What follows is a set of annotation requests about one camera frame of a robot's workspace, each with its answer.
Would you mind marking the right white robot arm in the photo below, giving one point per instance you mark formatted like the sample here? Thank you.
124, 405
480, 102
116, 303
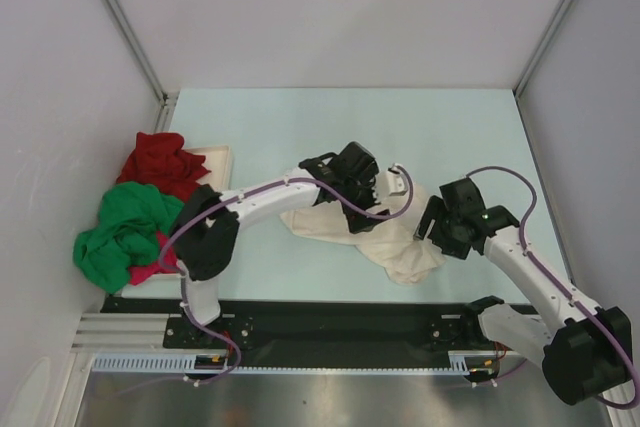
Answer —
582, 349

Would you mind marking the magenta pink t shirt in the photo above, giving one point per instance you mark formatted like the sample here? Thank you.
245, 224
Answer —
150, 267

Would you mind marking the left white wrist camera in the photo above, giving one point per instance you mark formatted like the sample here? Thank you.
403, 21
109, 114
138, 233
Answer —
390, 183

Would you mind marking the white slotted cable duct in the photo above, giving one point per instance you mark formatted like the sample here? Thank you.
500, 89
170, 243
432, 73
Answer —
203, 364

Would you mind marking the cream plastic tray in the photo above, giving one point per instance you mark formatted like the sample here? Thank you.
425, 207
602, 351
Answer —
219, 161

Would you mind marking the dark red t shirt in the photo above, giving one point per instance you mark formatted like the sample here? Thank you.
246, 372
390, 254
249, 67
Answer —
160, 160

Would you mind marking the cream white t shirt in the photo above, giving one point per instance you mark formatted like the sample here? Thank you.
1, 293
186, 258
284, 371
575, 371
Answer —
391, 244

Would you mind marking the aluminium frame post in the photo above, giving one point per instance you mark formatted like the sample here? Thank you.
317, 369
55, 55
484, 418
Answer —
550, 32
123, 26

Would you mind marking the right aluminium frame post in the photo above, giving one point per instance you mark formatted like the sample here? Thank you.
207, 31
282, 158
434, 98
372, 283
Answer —
550, 32

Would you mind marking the green t shirt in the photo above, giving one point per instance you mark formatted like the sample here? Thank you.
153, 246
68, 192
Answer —
130, 217

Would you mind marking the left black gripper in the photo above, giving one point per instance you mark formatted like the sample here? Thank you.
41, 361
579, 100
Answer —
367, 177

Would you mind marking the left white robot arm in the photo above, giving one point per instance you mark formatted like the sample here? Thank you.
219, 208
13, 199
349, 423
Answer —
205, 232

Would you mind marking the left aluminium frame post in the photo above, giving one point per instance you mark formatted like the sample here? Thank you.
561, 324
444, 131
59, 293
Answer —
123, 26

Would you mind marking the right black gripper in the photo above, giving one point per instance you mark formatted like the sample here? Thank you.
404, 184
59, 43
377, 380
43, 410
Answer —
436, 210

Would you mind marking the aluminium front rail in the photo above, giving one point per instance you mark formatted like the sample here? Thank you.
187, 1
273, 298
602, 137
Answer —
107, 332

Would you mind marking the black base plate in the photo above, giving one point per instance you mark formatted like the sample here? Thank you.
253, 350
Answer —
331, 335

